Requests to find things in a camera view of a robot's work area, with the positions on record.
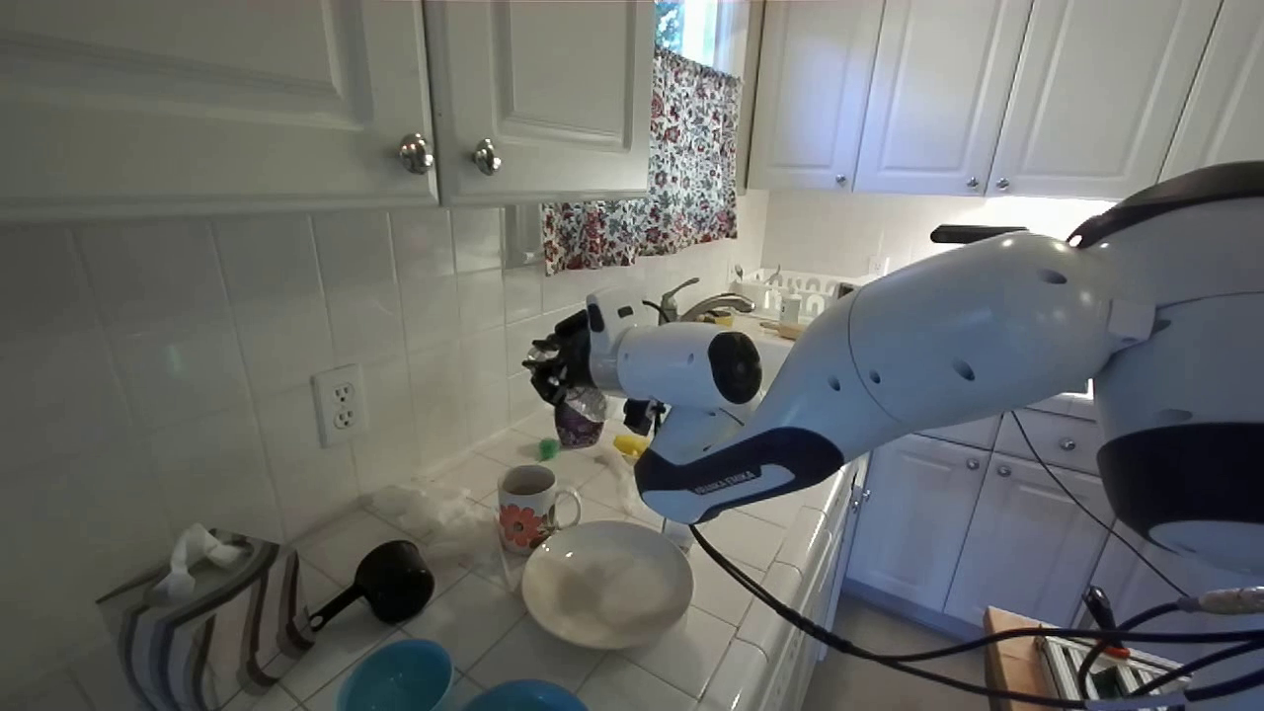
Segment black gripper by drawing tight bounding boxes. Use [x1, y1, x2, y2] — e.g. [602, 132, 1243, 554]
[520, 301, 611, 406]

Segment black measuring cup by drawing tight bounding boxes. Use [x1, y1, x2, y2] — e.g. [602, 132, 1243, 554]
[303, 537, 437, 641]

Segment white ceramic mug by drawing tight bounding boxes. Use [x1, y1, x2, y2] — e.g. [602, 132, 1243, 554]
[492, 463, 585, 564]

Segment chrome sink faucet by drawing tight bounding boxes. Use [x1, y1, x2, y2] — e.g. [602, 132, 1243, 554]
[640, 272, 758, 327]

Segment floral curtain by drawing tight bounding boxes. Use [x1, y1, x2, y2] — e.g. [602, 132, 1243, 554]
[537, 45, 748, 276]

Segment blue bowl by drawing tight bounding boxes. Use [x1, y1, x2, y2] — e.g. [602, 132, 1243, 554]
[333, 634, 458, 711]
[462, 676, 593, 711]

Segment white upper cabinet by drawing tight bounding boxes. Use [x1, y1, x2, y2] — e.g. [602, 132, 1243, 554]
[0, 0, 661, 222]

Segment white cabinet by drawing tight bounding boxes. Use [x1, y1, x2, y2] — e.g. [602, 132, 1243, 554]
[0, 0, 661, 222]
[756, 385, 1264, 711]

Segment striped kitchen towel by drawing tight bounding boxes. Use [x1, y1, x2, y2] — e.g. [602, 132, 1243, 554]
[90, 521, 321, 711]

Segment white lower cabinet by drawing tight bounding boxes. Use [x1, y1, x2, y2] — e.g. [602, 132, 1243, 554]
[756, 385, 1264, 711]

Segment white corner upper cabinets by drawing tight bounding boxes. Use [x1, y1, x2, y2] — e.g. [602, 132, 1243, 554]
[741, 0, 1264, 201]

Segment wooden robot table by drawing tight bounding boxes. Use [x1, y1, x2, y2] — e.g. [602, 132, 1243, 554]
[981, 604, 1057, 711]

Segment white wall outlet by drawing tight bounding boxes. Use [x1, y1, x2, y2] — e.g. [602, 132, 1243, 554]
[309, 363, 366, 451]

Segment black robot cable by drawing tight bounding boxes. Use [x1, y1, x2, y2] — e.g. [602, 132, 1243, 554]
[689, 406, 1264, 711]

